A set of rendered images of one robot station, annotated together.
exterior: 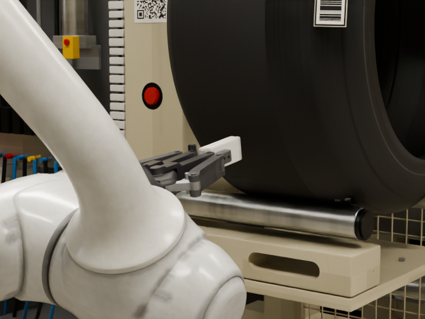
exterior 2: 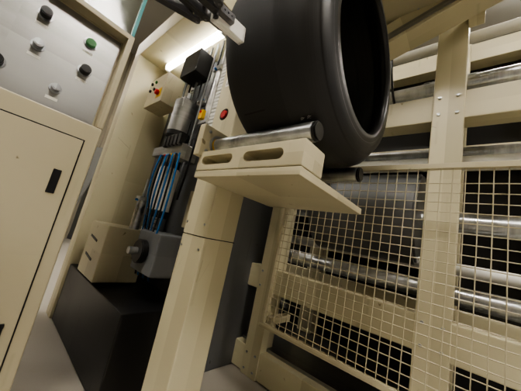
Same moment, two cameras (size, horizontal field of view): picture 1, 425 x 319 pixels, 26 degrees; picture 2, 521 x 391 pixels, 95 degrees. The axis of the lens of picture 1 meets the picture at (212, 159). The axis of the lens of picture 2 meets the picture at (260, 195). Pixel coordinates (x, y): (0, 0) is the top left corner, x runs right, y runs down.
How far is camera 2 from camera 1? 0.93 m
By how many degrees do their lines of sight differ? 18
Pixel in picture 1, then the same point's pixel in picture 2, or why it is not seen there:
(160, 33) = not seen: hidden behind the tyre
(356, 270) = (308, 150)
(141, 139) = not seen: hidden behind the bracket
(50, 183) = not seen: outside the picture
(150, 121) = (220, 125)
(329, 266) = (290, 147)
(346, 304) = (297, 169)
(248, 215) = (250, 138)
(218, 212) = (235, 141)
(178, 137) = (230, 128)
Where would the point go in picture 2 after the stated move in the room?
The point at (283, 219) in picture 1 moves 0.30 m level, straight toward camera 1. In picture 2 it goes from (268, 135) to (243, 21)
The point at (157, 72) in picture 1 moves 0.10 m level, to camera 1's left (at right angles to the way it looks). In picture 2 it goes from (229, 103) to (202, 99)
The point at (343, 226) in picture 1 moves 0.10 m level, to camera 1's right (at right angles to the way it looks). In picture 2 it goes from (303, 128) to (350, 136)
